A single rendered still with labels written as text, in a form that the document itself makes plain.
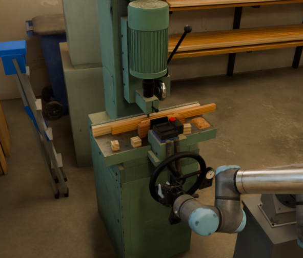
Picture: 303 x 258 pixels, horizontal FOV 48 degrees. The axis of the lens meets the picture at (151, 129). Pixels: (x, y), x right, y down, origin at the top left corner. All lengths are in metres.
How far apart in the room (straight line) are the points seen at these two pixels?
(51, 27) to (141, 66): 1.88
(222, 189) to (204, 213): 0.14
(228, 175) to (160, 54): 0.61
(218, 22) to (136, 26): 2.98
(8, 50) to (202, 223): 1.51
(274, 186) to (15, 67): 1.60
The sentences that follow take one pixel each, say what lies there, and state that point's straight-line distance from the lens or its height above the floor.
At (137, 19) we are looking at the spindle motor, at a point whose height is 1.46.
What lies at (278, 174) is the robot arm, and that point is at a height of 1.13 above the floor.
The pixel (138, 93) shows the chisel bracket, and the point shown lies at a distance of 1.72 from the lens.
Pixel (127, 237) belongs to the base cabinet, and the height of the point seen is 0.31.
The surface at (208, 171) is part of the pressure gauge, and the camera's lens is 1.83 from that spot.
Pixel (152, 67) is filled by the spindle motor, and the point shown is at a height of 1.25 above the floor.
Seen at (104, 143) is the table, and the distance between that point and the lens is 1.65.
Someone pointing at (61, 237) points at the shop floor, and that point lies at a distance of 2.46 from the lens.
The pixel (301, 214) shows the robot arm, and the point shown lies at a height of 0.79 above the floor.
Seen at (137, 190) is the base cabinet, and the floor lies 0.64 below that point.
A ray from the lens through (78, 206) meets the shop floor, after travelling 2.64.
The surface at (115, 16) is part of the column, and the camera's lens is 1.69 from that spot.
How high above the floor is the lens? 1.84
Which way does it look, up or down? 33 degrees down
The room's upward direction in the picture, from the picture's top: straight up
